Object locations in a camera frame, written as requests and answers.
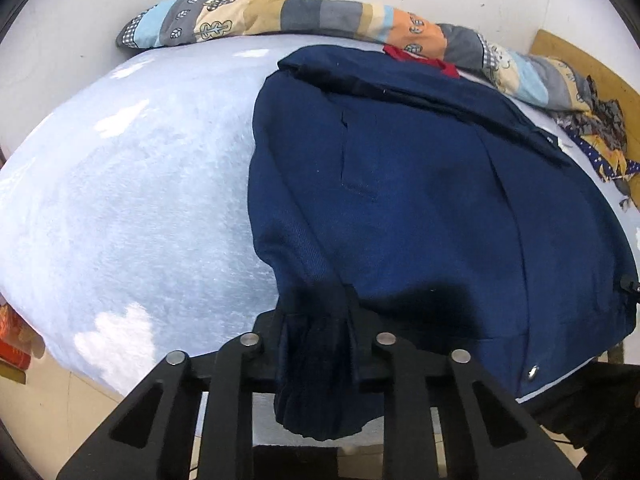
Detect dark cloth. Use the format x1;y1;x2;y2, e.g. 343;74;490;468
530;345;640;480

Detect wooden board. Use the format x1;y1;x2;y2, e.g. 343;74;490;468
529;29;640;111

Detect patchwork rolled quilt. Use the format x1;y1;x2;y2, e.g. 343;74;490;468
116;0;598;111

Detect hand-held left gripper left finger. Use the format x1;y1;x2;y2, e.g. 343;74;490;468
56;309;287;480

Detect floral patterned cloth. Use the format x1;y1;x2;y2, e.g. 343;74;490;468
552;75;640;211

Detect red cloth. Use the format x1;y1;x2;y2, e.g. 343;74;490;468
382;44;461;78

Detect light blue cloud blanket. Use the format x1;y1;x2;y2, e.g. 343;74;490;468
0;42;640;448

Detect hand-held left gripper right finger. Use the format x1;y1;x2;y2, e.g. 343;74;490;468
349;305;581;480

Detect navy blue jacket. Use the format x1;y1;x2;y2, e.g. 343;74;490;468
247;45;640;442

